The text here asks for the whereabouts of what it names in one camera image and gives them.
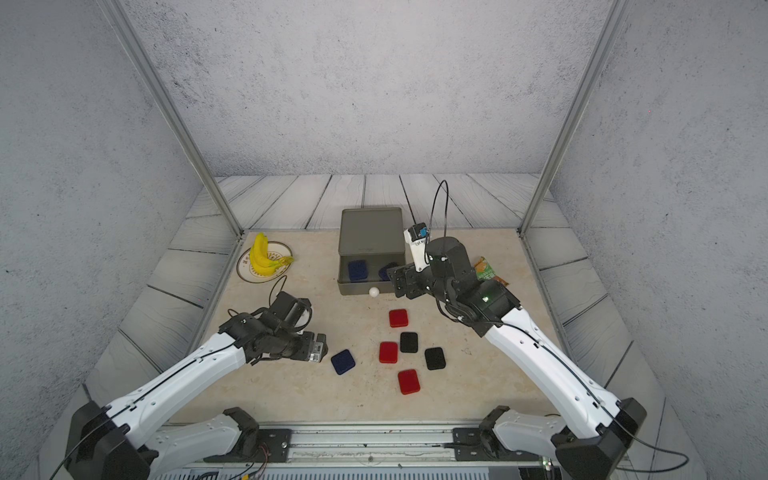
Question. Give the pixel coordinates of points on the right metal frame post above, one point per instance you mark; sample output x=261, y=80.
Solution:
x=595, y=65

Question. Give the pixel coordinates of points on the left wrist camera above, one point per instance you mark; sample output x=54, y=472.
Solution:
x=289, y=310

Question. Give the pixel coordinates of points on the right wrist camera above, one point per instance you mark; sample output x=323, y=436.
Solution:
x=417, y=237

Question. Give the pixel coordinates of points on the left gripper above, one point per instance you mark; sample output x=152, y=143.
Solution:
x=309, y=350

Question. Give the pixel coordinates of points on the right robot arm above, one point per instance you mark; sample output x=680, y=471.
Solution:
x=594, y=429

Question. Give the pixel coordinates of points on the red brooch box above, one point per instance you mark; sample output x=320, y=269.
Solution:
x=398, y=318
x=388, y=352
x=408, y=381

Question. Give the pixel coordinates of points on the red brooch box upper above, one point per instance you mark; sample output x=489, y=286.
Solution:
x=398, y=318

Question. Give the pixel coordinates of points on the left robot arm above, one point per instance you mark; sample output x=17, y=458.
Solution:
x=96, y=450

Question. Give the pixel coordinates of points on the black brooch box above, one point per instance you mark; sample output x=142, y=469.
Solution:
x=409, y=342
x=435, y=358

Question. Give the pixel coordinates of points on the cream round plate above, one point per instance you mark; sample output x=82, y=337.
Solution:
x=245, y=274

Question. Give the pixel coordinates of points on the black brooch box left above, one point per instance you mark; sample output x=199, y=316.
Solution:
x=409, y=342

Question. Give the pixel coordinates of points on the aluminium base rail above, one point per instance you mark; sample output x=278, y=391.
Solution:
x=372, y=447

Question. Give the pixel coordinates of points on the green snack bag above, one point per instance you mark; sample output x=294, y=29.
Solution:
x=484, y=271

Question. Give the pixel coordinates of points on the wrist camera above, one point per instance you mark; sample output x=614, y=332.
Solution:
x=417, y=237
x=289, y=310

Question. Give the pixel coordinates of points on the red brooch box lower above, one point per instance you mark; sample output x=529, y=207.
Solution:
x=408, y=381

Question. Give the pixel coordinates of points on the red brooch box middle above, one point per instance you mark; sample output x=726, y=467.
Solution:
x=388, y=352

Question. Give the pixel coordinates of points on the metal frame post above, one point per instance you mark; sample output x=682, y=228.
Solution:
x=595, y=65
x=118, y=19

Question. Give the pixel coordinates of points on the yellow banana bunch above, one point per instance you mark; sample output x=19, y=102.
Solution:
x=262, y=255

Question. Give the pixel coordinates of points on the blue brooch box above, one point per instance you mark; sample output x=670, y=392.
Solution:
x=343, y=362
x=387, y=271
x=357, y=271

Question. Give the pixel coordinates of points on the three-drawer storage cabinet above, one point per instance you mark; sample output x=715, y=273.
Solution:
x=370, y=231

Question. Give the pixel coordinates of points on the black brooch box right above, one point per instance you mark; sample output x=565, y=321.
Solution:
x=435, y=358

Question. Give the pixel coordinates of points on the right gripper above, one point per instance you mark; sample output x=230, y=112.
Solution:
x=399, y=280

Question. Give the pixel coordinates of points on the left metal frame post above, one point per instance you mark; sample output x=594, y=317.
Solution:
x=118, y=19

